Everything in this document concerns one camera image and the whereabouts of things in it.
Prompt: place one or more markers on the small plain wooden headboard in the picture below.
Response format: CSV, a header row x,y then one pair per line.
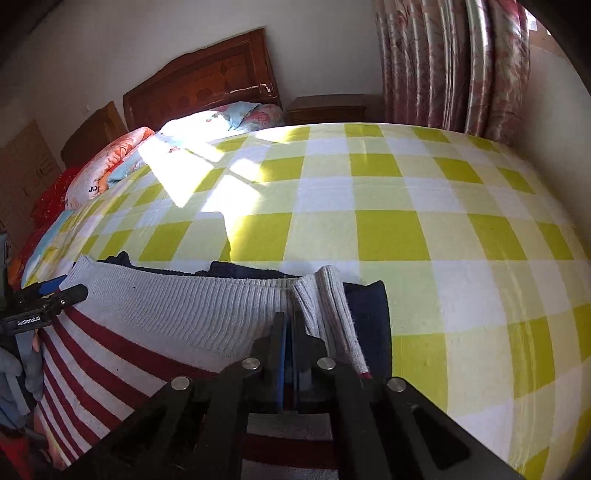
x,y
92,138

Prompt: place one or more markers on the red patterned bedding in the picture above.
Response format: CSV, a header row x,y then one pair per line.
x,y
51,198

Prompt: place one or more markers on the pink floral curtain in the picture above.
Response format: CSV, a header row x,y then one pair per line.
x,y
438,69

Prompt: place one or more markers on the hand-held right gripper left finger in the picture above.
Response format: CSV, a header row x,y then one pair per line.
x,y
279,369

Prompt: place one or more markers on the yellow green checked blanket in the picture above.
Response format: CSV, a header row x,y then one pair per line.
x,y
369,207

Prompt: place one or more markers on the large carved wooden headboard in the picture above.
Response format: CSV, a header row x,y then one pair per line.
x,y
198,87

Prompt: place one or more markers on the white light-blue pillow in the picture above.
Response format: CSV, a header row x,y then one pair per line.
x,y
249,115

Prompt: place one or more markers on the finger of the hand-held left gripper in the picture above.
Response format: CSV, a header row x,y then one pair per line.
x,y
51,286
69,295

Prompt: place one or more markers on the person's left hand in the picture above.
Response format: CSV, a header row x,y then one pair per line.
x,y
33,369

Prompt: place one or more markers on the light wooden cabinet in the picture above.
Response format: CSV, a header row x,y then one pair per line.
x,y
27,170

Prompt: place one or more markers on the red grey striped knit sweater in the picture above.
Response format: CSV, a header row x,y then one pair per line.
x,y
161,314

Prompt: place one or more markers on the pink floral quilt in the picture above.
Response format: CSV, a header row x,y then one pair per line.
x,y
106,161

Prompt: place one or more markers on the wooden nightstand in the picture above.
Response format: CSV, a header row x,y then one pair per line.
x,y
328,110

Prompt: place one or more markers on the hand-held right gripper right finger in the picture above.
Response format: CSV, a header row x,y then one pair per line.
x,y
300,378

